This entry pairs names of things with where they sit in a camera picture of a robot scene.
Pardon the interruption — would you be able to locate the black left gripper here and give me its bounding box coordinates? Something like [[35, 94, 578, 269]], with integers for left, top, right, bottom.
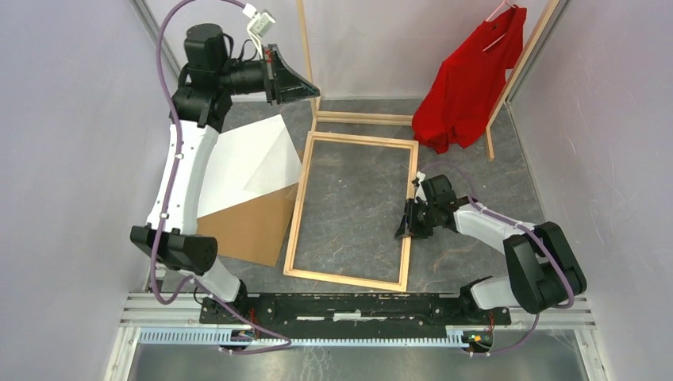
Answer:
[[218, 45, 321, 106]]

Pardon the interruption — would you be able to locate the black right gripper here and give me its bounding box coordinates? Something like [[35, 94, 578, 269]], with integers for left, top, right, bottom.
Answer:
[[395, 198, 437, 240]]

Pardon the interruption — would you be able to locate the printed photo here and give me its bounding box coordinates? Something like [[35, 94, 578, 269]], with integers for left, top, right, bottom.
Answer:
[[197, 114, 287, 217]]

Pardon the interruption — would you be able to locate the clear acrylic frame pane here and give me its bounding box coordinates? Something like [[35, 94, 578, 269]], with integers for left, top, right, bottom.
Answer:
[[244, 129, 302, 195]]

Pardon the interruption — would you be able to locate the light wooden picture frame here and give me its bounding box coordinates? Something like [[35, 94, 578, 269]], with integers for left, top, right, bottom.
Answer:
[[283, 131, 419, 292]]

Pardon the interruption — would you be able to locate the brown backing board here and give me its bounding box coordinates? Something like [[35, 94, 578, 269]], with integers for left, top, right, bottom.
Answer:
[[197, 183, 298, 267]]

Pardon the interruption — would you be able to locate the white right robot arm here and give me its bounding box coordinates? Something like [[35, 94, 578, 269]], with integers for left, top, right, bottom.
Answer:
[[395, 171, 587, 324]]

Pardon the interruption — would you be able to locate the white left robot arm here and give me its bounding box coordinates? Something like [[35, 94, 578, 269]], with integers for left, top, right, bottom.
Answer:
[[130, 23, 320, 324]]

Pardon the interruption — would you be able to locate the wooden clothes rack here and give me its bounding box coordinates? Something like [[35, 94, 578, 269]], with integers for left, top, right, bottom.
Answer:
[[295, 0, 562, 162]]

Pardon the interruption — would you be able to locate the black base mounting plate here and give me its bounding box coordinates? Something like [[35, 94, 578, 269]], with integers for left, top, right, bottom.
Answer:
[[199, 293, 512, 341]]

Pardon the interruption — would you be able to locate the red t-shirt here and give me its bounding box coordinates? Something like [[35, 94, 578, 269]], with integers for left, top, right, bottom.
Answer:
[[411, 5, 528, 154]]

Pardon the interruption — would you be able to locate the pink clothes hanger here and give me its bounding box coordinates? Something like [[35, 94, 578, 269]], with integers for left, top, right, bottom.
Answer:
[[483, 0, 519, 52]]

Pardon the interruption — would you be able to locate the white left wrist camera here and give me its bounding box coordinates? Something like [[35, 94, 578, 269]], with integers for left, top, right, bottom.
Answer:
[[242, 3, 276, 37]]

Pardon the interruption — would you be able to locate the white slotted cable duct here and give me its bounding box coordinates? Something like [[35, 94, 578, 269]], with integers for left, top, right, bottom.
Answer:
[[137, 328, 467, 348]]

